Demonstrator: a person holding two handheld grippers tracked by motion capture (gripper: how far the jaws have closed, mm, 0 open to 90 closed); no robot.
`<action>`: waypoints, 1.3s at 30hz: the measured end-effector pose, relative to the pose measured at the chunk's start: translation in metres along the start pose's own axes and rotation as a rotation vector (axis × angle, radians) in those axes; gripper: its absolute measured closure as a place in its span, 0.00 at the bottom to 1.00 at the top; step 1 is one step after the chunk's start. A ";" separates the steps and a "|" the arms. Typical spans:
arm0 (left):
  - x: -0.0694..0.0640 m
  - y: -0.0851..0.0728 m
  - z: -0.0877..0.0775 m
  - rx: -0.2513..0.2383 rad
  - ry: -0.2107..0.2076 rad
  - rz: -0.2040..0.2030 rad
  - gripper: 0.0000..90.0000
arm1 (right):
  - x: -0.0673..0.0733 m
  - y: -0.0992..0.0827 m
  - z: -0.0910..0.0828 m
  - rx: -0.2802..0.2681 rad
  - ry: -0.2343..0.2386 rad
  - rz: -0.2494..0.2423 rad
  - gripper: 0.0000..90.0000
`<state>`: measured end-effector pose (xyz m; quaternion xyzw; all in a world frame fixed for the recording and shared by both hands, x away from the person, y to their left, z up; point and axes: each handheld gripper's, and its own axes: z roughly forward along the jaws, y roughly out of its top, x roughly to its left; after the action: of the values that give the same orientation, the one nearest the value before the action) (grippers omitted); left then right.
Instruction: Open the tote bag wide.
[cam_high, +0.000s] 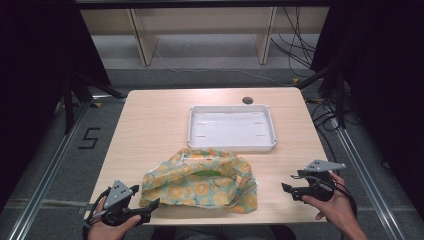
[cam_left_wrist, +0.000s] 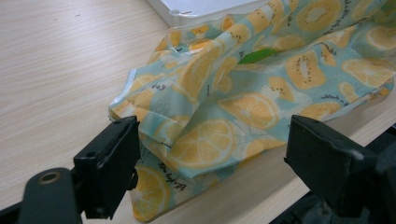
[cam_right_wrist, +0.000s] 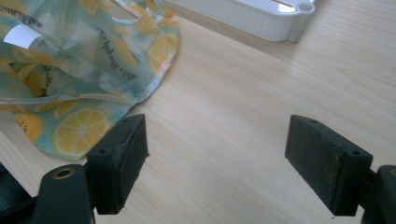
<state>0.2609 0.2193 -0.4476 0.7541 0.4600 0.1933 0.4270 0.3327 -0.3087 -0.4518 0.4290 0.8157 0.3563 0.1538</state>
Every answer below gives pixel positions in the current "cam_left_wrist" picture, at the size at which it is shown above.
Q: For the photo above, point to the lemon print fabric bag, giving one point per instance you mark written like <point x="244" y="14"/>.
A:
<point x="249" y="109"/>

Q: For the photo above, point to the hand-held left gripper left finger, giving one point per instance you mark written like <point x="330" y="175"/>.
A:
<point x="106" y="168"/>

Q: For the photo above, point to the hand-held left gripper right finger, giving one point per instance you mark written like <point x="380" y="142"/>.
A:
<point x="330" y="168"/>

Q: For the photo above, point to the white plastic tray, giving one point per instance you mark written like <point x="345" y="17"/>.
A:
<point x="199" y="6"/>

